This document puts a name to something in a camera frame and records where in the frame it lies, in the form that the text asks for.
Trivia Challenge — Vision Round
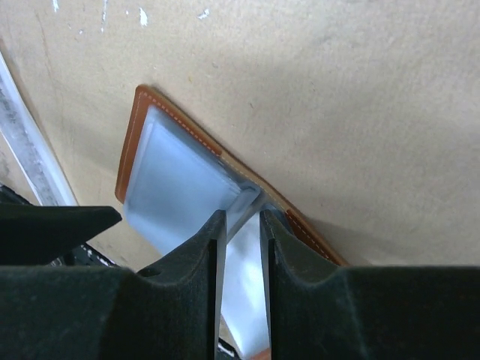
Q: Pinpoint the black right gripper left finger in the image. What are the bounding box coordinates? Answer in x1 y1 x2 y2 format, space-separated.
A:
1 210 226 359

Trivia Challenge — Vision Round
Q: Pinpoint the brown leather card holder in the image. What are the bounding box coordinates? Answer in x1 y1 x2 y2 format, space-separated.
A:
115 85 345 359

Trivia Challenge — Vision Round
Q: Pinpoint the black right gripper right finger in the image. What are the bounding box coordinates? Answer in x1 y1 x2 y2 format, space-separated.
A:
259 210 479 359

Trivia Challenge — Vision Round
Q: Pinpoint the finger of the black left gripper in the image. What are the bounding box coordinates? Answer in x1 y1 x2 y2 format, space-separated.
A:
1 204 122 266

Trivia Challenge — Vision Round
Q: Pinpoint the clear plastic packet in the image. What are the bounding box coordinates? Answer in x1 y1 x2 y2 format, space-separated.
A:
1 59 77 206

